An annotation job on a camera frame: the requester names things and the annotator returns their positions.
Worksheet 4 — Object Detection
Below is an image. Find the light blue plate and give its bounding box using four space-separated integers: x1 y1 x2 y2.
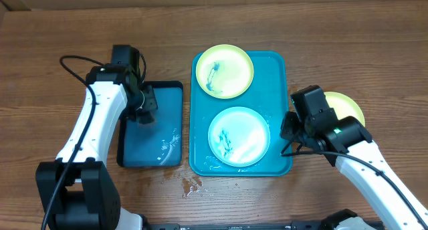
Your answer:
208 106 270 167

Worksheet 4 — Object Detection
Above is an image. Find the yellow plate with blue stain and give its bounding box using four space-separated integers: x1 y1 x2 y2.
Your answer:
195 44 255 99

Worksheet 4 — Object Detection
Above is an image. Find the green scrub sponge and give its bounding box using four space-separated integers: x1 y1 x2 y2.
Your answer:
136 112 155 125

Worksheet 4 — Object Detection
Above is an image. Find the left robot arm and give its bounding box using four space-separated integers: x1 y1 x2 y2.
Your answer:
35 64 151 229

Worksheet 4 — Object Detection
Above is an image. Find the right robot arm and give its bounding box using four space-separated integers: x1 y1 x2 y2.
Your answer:
280 112 427 229

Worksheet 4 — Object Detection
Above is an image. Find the teal plastic tray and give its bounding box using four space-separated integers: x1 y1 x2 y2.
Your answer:
189 51 292 177

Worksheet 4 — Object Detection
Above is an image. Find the black tray with water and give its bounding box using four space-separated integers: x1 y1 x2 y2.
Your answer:
116 81 183 168

